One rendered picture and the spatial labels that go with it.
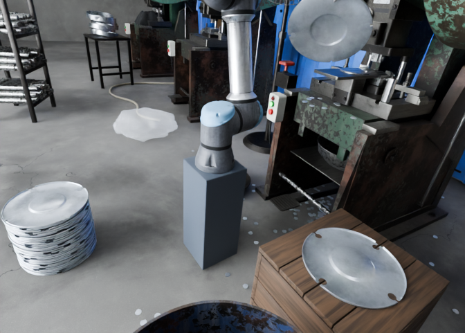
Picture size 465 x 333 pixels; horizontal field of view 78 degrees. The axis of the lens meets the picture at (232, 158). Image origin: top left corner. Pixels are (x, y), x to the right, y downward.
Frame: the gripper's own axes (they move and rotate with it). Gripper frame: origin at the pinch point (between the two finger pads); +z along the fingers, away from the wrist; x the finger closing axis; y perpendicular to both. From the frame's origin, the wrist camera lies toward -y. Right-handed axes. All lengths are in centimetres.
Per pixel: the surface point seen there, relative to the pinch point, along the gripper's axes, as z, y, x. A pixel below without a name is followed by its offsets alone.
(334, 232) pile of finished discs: 26, -11, 71
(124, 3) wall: 415, 361, -383
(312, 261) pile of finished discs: 16, -2, 82
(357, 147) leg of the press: 29, -18, 39
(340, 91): 37.7, -13.0, 10.6
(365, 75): 30.1, -20.1, 6.4
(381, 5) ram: 17.7, -20.9, -16.7
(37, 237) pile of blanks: 29, 92, 90
